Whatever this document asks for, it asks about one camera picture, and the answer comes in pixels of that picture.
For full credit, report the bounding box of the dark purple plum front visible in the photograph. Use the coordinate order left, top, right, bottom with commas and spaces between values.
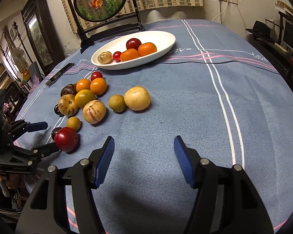
51, 127, 62, 141

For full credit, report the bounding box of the red plum front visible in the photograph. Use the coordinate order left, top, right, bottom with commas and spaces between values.
54, 127, 79, 152

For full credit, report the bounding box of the speckled beige passion fruit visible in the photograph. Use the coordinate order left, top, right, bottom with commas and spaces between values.
57, 94, 79, 117

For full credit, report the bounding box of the small yellow-brown longan fruit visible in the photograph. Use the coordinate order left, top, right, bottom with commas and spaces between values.
66, 117, 81, 132

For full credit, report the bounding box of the striped beige pepino fruit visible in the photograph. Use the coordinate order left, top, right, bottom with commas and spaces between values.
82, 100, 106, 124

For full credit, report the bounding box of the dark brown mangosteen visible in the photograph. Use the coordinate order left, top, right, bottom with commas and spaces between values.
60, 83, 77, 97

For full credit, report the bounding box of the yellow-green orange fruit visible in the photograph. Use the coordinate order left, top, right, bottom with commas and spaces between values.
74, 89, 96, 108

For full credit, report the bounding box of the small olive longan fruit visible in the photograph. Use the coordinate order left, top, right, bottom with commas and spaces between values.
108, 95, 126, 113

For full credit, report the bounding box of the small orange tangerine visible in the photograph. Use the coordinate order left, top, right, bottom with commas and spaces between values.
90, 78, 107, 96
76, 79, 91, 92

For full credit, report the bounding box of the pale cream round fruit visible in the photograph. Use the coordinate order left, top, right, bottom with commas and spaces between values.
124, 86, 151, 111

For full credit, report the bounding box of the small red cherry tomato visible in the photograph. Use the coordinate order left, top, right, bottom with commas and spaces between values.
90, 71, 103, 81

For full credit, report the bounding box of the tan round fruit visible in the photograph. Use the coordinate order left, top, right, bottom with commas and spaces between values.
97, 51, 113, 65

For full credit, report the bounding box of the large orange mandarin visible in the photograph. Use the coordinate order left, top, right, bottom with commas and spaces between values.
121, 49, 139, 62
138, 42, 157, 57

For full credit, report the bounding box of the large red plum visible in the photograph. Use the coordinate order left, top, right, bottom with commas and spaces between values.
126, 38, 142, 50

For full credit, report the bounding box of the dark purple small plum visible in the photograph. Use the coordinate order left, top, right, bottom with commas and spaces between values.
54, 104, 63, 117

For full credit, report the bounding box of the person left hand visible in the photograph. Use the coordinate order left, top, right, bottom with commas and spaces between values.
0, 174, 20, 189

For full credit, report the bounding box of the black smartphone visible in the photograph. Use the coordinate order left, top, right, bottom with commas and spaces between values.
45, 63, 75, 87

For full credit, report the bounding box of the standing fan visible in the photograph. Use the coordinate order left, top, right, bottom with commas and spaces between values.
11, 48, 28, 73

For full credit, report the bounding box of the blue striped tablecloth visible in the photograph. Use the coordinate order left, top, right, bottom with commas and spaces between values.
13, 19, 293, 234

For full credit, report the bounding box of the white oval plate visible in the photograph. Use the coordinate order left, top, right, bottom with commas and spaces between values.
91, 31, 176, 70

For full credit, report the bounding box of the goldfish round screen ornament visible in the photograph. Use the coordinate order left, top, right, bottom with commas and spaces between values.
67, 0, 144, 52

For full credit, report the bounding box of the black desk shelf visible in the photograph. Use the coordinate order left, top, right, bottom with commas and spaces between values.
250, 12, 293, 91

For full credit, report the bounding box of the black hat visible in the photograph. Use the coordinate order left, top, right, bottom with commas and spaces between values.
246, 21, 275, 42

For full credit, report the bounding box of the computer monitor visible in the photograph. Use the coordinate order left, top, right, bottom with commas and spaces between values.
282, 18, 293, 51

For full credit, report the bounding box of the dark framed wall painting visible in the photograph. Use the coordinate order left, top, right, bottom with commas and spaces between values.
21, 0, 65, 75

